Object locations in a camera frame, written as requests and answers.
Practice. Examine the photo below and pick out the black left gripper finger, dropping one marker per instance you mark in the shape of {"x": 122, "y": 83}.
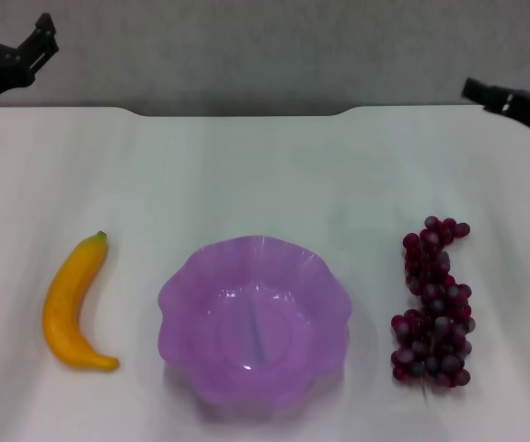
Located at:
{"x": 39, "y": 43}

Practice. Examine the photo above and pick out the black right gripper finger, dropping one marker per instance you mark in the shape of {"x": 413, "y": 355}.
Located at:
{"x": 481, "y": 92}

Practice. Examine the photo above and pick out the dark red grape bunch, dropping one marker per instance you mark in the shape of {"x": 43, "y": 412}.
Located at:
{"x": 435, "y": 313}

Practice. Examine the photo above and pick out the yellow toy banana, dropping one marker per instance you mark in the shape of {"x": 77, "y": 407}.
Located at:
{"x": 65, "y": 304}

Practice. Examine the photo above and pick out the purple scalloped plastic bowl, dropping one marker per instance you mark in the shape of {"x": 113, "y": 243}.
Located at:
{"x": 256, "y": 322}

